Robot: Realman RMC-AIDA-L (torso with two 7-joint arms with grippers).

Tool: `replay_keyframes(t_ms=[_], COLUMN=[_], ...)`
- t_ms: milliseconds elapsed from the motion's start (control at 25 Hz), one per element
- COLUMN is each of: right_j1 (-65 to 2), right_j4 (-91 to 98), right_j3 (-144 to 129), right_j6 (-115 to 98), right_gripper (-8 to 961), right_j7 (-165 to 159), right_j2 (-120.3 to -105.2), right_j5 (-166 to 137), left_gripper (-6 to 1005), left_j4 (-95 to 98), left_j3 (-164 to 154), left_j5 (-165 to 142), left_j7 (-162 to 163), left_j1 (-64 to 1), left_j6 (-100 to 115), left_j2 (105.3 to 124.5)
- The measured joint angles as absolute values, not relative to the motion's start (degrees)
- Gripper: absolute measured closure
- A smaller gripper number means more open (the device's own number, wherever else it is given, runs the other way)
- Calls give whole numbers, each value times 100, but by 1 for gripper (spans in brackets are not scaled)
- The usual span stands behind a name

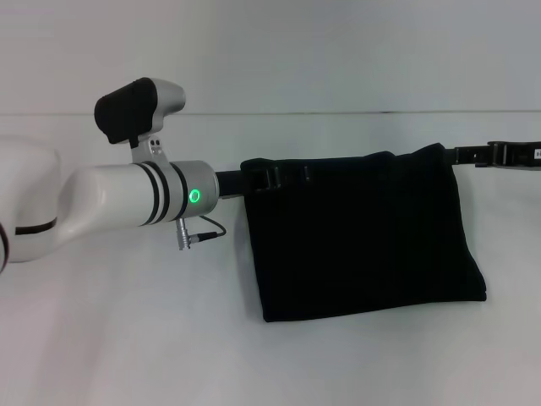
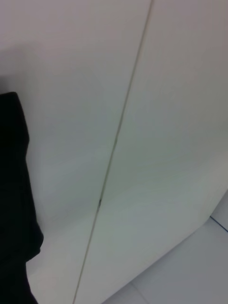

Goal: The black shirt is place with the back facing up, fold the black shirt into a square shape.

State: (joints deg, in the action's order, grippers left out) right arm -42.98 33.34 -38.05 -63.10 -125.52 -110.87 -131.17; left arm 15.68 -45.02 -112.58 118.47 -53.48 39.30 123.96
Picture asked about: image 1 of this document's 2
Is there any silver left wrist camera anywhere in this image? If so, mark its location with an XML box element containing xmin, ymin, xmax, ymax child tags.
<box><xmin>93</xmin><ymin>77</ymin><xmax>187</xmax><ymax>165</ymax></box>

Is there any left arm cable with plug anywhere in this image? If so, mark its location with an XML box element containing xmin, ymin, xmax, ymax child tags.
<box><xmin>175</xmin><ymin>214</ymin><xmax>228</xmax><ymax>251</ymax></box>

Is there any black shirt with white print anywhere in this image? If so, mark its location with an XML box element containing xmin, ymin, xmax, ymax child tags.
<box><xmin>239</xmin><ymin>143</ymin><xmax>490</xmax><ymax>324</ymax></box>

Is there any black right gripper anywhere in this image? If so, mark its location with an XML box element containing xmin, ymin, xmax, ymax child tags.
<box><xmin>443</xmin><ymin>140</ymin><xmax>541</xmax><ymax>170</ymax></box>

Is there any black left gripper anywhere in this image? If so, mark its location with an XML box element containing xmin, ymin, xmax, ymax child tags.
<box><xmin>214</xmin><ymin>166</ymin><xmax>312</xmax><ymax>199</ymax></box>

